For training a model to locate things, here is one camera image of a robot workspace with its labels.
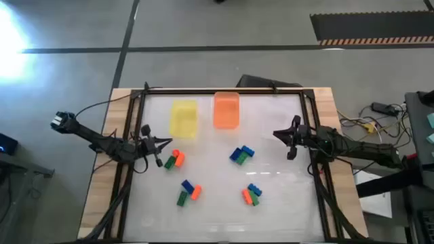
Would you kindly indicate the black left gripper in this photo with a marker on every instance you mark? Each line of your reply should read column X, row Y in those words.
column 147, row 145

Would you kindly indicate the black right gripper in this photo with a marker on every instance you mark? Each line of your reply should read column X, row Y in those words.
column 300, row 135

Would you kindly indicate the green toy brick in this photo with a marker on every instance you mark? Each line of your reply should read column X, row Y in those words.
column 255, row 200
column 242, row 158
column 170, row 163
column 182, row 198

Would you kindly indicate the orange toy brick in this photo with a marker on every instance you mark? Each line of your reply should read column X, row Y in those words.
column 180, row 160
column 247, row 197
column 196, row 192

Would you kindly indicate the blue toy brick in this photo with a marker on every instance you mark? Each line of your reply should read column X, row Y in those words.
column 235, row 154
column 187, row 186
column 254, row 189
column 248, row 151

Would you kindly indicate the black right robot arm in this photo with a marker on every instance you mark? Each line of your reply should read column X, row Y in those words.
column 356, row 149

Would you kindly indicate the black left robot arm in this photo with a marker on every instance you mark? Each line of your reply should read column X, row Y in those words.
column 101, row 142

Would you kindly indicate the translucent yellow plastic bin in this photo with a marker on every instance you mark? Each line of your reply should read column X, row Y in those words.
column 183, row 118

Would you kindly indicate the black floor box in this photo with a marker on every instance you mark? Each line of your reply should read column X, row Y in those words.
column 261, row 82

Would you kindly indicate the translucent orange plastic bin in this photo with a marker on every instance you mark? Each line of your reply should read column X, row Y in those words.
column 226, row 112

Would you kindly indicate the black power adapter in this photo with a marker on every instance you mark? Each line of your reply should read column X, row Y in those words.
column 383, row 108

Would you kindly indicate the white paper sheet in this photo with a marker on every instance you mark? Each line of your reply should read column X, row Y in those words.
column 376, row 203

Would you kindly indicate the black metal beam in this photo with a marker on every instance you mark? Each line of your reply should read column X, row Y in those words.
column 390, row 183

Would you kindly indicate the grey side table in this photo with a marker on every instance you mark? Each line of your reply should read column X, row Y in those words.
column 418, row 135

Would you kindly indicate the black hazard-striped floor ramp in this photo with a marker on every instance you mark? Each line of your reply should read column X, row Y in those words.
column 373, row 25

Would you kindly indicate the grey metal desk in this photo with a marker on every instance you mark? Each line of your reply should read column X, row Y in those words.
column 20, row 166

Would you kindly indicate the teal small box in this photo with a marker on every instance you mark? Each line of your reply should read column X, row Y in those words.
column 431, row 138
column 431, row 120

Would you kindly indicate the black device with blue light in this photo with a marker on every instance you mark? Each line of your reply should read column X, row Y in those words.
column 8, row 142

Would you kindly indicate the black metal table frame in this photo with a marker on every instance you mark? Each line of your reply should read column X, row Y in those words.
column 203, row 91

